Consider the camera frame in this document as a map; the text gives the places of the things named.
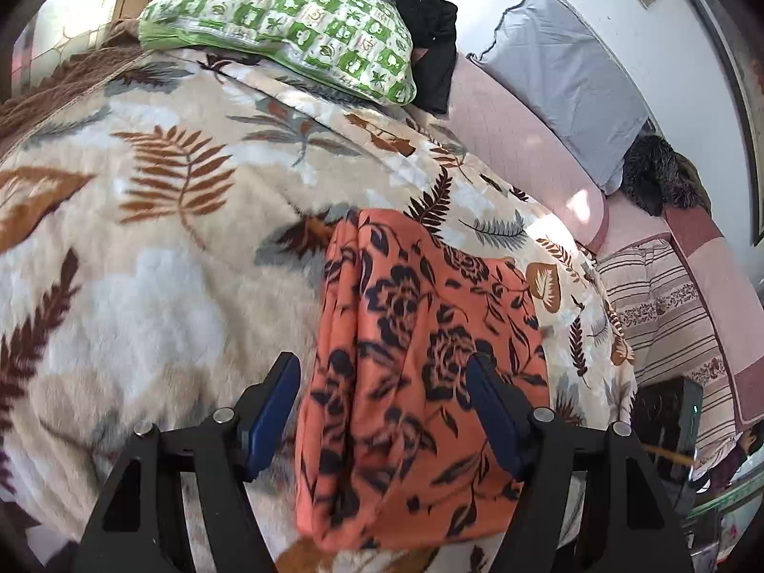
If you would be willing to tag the pink quilted mattress cover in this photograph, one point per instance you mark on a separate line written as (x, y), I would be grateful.
(507, 137)

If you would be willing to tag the orange floral garment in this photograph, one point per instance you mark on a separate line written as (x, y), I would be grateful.
(406, 370)

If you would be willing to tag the green checkered pillow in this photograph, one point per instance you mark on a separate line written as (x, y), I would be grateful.
(280, 18)

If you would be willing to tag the black cloth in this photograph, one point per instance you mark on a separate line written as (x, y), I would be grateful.
(427, 24)

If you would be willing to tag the striped floral quilt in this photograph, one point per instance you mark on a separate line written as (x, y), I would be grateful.
(662, 310)

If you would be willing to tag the grey pillow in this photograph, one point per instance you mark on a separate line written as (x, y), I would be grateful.
(567, 77)

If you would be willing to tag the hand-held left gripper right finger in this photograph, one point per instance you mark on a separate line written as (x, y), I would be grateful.
(495, 424)

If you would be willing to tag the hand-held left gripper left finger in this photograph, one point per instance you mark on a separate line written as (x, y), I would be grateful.
(271, 418)

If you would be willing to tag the dark fuzzy cloth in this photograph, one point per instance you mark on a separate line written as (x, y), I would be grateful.
(650, 173)

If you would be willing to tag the leaf print fleece blanket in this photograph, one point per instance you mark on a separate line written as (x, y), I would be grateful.
(149, 286)

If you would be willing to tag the black box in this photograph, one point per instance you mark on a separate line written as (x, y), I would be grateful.
(665, 424)

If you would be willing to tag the pink and maroon cloth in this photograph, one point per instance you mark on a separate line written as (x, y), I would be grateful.
(722, 286)

